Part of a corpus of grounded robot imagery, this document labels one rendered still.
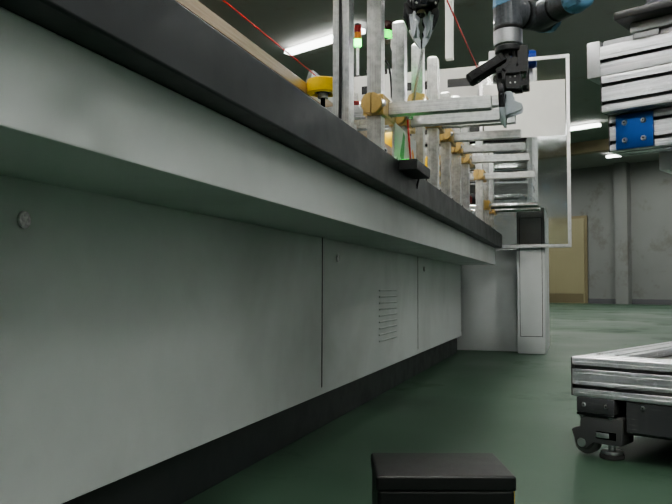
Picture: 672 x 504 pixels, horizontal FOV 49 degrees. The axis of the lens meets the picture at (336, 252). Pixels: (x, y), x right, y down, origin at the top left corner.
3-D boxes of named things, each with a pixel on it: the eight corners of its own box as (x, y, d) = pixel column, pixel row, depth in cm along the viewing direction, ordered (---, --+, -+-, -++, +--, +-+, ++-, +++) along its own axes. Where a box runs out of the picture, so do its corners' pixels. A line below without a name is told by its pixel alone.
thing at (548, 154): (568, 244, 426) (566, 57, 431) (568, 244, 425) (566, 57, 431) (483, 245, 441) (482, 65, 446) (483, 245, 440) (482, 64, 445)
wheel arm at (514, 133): (521, 139, 269) (521, 129, 269) (520, 137, 265) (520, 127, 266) (388, 146, 284) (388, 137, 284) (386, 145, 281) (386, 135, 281)
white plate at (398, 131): (417, 176, 208) (417, 141, 208) (395, 161, 183) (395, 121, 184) (415, 176, 208) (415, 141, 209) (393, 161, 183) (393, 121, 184)
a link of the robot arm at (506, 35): (492, 28, 193) (495, 38, 201) (492, 45, 193) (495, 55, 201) (521, 25, 191) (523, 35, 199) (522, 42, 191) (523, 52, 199)
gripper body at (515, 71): (528, 87, 190) (527, 41, 190) (494, 90, 192) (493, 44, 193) (529, 94, 197) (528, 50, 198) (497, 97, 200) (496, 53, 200)
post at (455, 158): (461, 215, 295) (460, 96, 298) (460, 214, 292) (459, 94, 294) (452, 215, 296) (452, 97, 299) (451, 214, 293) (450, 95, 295)
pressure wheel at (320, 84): (328, 128, 190) (329, 84, 190) (344, 122, 183) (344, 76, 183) (301, 124, 186) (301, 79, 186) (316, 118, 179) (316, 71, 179)
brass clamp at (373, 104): (397, 124, 184) (397, 104, 184) (383, 112, 171) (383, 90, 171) (373, 126, 185) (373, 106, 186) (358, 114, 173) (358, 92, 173)
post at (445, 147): (451, 221, 271) (451, 92, 274) (450, 221, 268) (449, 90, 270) (442, 222, 272) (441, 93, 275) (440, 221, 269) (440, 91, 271)
